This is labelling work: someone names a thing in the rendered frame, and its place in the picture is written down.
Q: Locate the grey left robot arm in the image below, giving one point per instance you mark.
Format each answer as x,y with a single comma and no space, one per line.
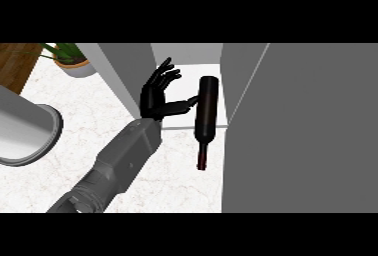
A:
128,146

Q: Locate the grey cabinet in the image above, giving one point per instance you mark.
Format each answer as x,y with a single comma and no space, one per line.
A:
122,70

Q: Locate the grey cylindrical appliance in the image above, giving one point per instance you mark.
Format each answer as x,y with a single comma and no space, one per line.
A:
23,130

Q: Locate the dark wine bottle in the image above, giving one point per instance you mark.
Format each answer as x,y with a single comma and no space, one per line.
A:
206,110

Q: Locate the brown wooden board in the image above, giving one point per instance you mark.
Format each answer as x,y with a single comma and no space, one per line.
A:
16,65

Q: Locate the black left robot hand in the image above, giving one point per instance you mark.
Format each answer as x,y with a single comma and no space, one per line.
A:
150,100

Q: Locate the pale plant pot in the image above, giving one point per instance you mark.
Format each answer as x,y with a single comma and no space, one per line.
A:
78,69

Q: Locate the green plant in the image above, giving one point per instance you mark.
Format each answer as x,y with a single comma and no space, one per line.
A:
68,51

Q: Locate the dark grey cabinet door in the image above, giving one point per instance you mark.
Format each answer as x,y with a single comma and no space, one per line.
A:
304,133

